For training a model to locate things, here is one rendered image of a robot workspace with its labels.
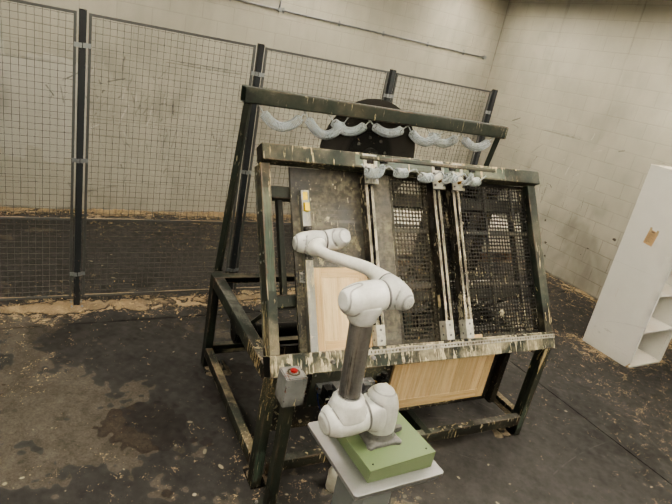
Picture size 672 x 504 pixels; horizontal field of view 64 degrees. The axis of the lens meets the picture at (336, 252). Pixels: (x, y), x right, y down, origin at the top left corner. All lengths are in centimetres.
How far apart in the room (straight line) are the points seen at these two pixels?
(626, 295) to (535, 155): 335
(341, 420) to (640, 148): 637
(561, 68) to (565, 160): 137
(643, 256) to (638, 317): 63
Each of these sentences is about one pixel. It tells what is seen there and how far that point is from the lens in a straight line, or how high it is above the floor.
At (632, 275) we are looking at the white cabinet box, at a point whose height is 93.
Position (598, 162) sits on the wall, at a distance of 837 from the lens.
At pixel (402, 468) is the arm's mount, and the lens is 267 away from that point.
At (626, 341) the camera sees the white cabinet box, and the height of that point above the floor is 26.
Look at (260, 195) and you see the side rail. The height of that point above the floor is 166.
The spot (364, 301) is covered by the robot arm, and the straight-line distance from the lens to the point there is 215.
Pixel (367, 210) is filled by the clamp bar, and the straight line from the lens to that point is 334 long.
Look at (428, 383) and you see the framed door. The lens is 401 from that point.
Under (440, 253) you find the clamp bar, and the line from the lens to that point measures 360.
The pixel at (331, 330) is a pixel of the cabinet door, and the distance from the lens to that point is 318.
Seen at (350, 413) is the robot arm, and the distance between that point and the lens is 244.
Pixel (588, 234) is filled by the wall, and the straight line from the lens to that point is 838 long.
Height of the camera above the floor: 248
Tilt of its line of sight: 20 degrees down
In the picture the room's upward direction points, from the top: 11 degrees clockwise
